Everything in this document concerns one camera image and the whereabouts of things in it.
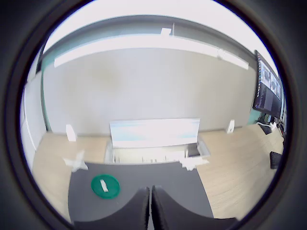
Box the dark grey mat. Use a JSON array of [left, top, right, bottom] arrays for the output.
[[68, 160, 214, 225]]

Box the round green lid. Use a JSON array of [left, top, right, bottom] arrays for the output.
[[90, 174, 121, 199]]

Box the small white plastic terminal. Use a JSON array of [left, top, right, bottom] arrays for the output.
[[99, 179, 109, 194]]

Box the white masking tape patch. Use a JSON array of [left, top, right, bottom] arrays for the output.
[[62, 150, 88, 172], [178, 157, 208, 171]]

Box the black keyboard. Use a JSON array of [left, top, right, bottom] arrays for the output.
[[270, 151, 284, 170]]

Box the small white bracket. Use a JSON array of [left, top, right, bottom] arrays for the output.
[[225, 119, 235, 134], [66, 124, 77, 142]]

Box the grey partition panel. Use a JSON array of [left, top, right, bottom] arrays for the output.
[[43, 46, 258, 138]]

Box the green partition trim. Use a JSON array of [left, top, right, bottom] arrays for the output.
[[39, 55, 53, 132]]

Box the silver cable duct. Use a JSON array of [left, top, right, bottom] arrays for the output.
[[104, 117, 212, 165]]

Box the black computer monitor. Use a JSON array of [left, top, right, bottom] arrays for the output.
[[252, 49, 282, 120]]

